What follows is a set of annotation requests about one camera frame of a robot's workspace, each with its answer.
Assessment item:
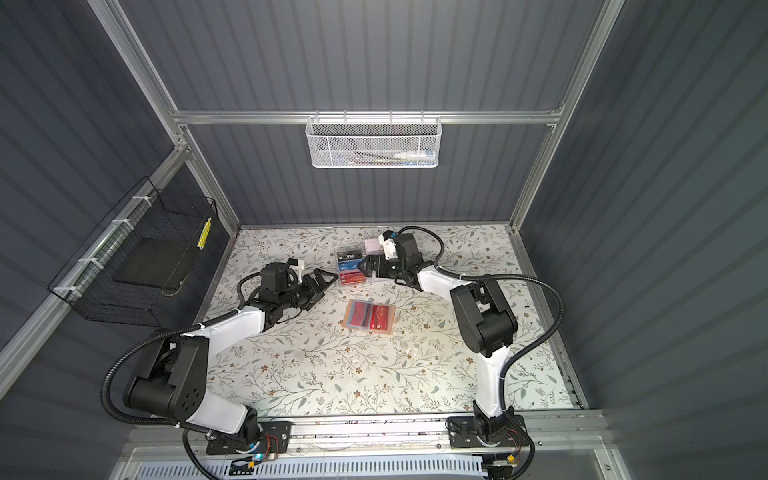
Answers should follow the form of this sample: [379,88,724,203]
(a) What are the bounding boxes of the blue VIP card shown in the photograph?
[338,260,361,275]

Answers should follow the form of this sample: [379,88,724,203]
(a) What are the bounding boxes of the white wire mesh basket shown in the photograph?
[305,117,443,169]

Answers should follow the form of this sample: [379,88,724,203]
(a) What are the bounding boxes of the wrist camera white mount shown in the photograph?
[287,258,306,281]
[378,230,398,260]

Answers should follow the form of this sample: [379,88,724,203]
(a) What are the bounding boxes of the yellow tag on basket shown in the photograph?
[196,217,212,250]

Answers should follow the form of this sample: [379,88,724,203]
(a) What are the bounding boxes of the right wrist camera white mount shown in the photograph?
[378,230,398,260]

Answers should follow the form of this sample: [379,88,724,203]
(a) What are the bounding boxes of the white vented panel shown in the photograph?
[134,455,487,480]

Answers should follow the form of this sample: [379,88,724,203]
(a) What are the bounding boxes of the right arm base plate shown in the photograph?
[445,414,531,451]

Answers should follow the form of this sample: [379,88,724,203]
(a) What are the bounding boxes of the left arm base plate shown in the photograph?
[205,421,293,455]

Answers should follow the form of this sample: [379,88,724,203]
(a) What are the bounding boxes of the pens in white basket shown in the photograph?
[353,150,438,166]

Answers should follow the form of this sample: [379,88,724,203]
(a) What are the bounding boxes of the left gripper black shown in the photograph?
[278,268,337,312]

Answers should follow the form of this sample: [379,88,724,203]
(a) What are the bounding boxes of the pink leather card wallet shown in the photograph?
[342,300,396,334]

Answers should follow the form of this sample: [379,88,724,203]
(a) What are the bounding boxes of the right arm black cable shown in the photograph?
[398,225,566,415]

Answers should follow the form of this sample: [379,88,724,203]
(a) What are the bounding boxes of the black VIP card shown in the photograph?
[336,250,363,263]

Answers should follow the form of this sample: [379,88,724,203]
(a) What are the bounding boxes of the pink VIP card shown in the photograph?
[364,237,383,255]

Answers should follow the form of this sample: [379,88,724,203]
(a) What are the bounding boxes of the black wire basket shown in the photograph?
[48,182,218,328]

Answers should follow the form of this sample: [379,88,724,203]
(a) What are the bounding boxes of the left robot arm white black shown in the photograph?
[123,259,339,451]

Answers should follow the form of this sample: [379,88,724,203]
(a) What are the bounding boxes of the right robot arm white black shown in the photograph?
[358,226,518,446]

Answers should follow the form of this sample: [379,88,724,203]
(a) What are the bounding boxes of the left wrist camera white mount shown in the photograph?
[287,258,306,281]

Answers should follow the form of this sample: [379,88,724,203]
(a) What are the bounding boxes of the clear acrylic card display stand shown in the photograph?
[334,238,386,287]

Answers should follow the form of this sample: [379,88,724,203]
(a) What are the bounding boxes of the black pad in basket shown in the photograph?
[113,238,197,291]

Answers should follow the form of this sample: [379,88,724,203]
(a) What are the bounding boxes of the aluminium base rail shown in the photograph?
[119,409,615,462]

